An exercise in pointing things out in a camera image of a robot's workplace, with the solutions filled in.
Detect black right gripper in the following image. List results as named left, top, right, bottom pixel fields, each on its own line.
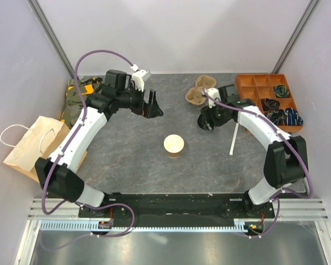
left=200, top=99, right=231, bottom=131

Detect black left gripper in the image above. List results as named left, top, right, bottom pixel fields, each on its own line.
left=117, top=83, right=163, bottom=119

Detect black plastic cup lid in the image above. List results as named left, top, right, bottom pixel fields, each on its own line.
left=197, top=114, right=207, bottom=125

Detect brown paper coffee cup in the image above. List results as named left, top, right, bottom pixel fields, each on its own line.
left=163, top=134, right=185, bottom=158

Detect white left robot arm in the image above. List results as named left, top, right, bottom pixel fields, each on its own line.
left=35, top=70, right=163, bottom=217

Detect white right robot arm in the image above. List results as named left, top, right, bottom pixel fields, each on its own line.
left=197, top=86, right=313, bottom=218

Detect brown paper takeout bag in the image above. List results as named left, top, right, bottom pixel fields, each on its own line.
left=0, top=115, right=88, bottom=183

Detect cardboard cup carrier tray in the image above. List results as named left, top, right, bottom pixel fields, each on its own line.
left=185, top=75, right=217, bottom=105

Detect white paper-wrapped straw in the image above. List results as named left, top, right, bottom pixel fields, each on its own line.
left=229, top=123, right=239, bottom=156

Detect orange compartment tray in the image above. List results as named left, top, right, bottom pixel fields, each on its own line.
left=236, top=74, right=303, bottom=133

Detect camouflage folded cloth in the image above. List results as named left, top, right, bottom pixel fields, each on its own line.
left=60, top=77, right=103, bottom=129

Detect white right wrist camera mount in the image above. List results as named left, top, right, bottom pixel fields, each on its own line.
left=202, top=88, right=221, bottom=108

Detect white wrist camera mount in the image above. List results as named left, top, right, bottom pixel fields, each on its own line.
left=202, top=88, right=221, bottom=108
left=131, top=64, right=151, bottom=92

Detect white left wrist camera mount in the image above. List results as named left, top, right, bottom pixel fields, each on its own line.
left=131, top=64, right=151, bottom=92

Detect dark brown hair ties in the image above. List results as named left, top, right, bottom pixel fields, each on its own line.
left=261, top=98, right=281, bottom=110

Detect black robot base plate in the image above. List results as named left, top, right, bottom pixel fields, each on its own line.
left=79, top=192, right=275, bottom=222

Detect blue green hair ties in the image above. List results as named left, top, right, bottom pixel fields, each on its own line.
left=274, top=84, right=290, bottom=98

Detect blue striped hair ties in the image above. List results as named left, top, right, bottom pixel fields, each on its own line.
left=266, top=108, right=305, bottom=126

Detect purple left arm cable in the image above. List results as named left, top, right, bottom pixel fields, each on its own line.
left=38, top=49, right=138, bottom=251

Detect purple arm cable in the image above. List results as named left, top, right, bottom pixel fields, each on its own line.
left=202, top=87, right=314, bottom=240
left=38, top=49, right=138, bottom=251

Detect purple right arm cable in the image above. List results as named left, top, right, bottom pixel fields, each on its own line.
left=202, top=87, right=314, bottom=240

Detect grey slotted cable duct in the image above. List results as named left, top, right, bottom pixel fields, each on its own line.
left=40, top=219, right=258, bottom=232

